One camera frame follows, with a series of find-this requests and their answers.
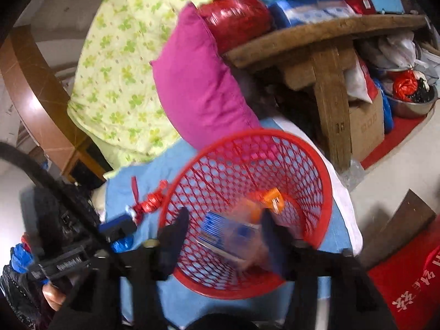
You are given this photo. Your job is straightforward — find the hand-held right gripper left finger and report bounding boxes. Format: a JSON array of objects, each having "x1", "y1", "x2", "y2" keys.
[{"x1": 51, "y1": 208, "x2": 191, "y2": 330}]

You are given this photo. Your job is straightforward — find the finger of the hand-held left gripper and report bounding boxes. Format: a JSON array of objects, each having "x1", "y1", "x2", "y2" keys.
[{"x1": 99, "y1": 214, "x2": 137, "y2": 243}]

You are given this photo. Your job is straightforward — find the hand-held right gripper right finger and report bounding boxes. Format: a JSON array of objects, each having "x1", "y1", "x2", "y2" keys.
[{"x1": 261, "y1": 210, "x2": 396, "y2": 330}]

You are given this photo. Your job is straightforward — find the blue plastic bag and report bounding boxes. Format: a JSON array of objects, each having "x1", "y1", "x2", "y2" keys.
[
  {"x1": 112, "y1": 235, "x2": 135, "y2": 254},
  {"x1": 10, "y1": 243, "x2": 35, "y2": 273}
]

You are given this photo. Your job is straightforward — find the red foil wrapper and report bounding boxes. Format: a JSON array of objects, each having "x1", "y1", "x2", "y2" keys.
[{"x1": 131, "y1": 180, "x2": 171, "y2": 223}]

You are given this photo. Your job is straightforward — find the blue white snack packet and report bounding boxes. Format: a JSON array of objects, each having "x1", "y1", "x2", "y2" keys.
[{"x1": 196, "y1": 210, "x2": 272, "y2": 269}]

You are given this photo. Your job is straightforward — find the red mesh plastic basket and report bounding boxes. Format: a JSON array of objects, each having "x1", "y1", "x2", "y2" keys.
[{"x1": 159, "y1": 129, "x2": 333, "y2": 299}]

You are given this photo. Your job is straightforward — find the person's left hand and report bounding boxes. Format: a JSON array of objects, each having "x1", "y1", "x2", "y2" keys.
[{"x1": 42, "y1": 281, "x2": 70, "y2": 314}]

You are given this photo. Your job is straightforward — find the orange snack wrapper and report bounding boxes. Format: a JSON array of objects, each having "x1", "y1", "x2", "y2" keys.
[{"x1": 254, "y1": 188, "x2": 286, "y2": 216}]

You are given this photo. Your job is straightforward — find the light blue bed sheet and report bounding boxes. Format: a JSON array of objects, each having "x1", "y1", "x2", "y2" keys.
[{"x1": 103, "y1": 117, "x2": 354, "y2": 330}]

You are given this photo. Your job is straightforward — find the white bedding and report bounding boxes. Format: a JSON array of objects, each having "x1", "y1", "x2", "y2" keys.
[{"x1": 275, "y1": 117, "x2": 365, "y2": 255}]

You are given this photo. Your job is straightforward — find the black glossy jacket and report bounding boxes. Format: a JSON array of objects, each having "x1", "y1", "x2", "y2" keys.
[{"x1": 0, "y1": 265, "x2": 47, "y2": 330}]

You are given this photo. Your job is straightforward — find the dark wooden board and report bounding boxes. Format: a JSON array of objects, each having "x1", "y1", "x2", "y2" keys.
[{"x1": 357, "y1": 189, "x2": 437, "y2": 269}]

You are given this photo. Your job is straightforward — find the green clover quilt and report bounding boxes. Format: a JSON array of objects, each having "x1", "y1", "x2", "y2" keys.
[{"x1": 67, "y1": 0, "x2": 241, "y2": 180}]

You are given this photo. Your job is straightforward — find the brown cardboard box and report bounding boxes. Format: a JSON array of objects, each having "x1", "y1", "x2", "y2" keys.
[{"x1": 347, "y1": 89, "x2": 386, "y2": 163}]

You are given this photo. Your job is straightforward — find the magenta pillow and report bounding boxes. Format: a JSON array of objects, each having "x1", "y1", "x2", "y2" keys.
[{"x1": 150, "y1": 3, "x2": 262, "y2": 152}]

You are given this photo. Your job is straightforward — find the red floor mat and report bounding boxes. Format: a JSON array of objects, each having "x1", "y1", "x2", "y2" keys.
[{"x1": 359, "y1": 113, "x2": 427, "y2": 171}]

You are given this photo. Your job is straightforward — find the rough wooden table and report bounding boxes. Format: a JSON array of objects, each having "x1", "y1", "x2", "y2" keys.
[{"x1": 222, "y1": 14, "x2": 428, "y2": 173}]

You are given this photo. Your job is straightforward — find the blue plastic sack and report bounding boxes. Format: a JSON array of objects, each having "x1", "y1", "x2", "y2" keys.
[{"x1": 375, "y1": 79, "x2": 394, "y2": 134}]

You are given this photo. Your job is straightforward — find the white red sack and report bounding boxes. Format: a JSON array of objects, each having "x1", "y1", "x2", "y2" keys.
[{"x1": 345, "y1": 58, "x2": 379, "y2": 104}]

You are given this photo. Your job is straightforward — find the metal basin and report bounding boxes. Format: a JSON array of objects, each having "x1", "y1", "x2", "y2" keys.
[{"x1": 383, "y1": 82, "x2": 439, "y2": 118}]

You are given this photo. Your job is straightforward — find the small red plastic bag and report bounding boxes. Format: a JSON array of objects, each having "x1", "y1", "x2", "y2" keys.
[{"x1": 393, "y1": 70, "x2": 419, "y2": 103}]

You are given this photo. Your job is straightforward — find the white plastic bags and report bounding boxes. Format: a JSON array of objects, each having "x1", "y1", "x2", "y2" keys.
[{"x1": 361, "y1": 31, "x2": 427, "y2": 70}]

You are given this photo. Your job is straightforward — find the blue white tissue pack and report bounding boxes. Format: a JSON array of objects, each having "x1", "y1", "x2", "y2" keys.
[{"x1": 268, "y1": 0, "x2": 358, "y2": 30}]

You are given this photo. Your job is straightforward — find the black cable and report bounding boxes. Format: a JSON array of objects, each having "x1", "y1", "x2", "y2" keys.
[{"x1": 0, "y1": 142, "x2": 114, "y2": 259}]

